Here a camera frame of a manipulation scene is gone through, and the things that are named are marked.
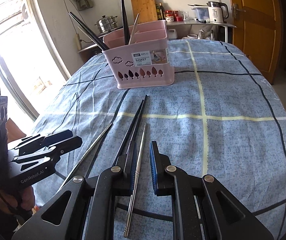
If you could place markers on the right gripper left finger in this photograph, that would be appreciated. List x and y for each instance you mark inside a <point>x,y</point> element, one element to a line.
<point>127,162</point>

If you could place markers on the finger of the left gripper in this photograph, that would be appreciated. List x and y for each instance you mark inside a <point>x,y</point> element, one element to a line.
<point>54,151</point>
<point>34,143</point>

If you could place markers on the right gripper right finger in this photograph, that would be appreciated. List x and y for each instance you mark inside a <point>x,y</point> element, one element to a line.
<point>162,179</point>

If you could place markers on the silver metal chopstick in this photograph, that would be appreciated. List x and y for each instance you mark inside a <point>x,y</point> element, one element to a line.
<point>70,175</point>
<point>137,173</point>

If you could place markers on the black chopstick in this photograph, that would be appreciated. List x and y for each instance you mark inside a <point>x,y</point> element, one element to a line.
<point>125,23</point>
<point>127,135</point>
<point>89,32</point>
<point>139,119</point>

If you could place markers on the wooden chopstick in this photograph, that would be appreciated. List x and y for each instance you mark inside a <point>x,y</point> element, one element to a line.
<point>131,41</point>

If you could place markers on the person's left hand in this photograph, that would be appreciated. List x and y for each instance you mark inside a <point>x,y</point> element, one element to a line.
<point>27,200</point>

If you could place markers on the blue plaid tablecloth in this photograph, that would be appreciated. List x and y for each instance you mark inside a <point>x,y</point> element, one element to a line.
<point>220,117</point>

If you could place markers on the pink plastic utensil basket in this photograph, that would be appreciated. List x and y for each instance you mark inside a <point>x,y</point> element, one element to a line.
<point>145,63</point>

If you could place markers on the steel steamer pot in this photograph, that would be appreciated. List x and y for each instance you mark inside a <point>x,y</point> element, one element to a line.
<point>107,23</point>

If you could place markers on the dark sauce bottle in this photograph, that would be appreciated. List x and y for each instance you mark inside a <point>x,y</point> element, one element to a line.
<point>162,11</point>

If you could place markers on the wooden cutting board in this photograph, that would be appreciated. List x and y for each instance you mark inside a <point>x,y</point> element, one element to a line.
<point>146,10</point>

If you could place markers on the white electric kettle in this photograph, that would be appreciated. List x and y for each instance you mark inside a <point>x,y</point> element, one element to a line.
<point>218,12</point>

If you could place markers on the wooden door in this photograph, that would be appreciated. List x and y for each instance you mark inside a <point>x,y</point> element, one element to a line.
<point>258,33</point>

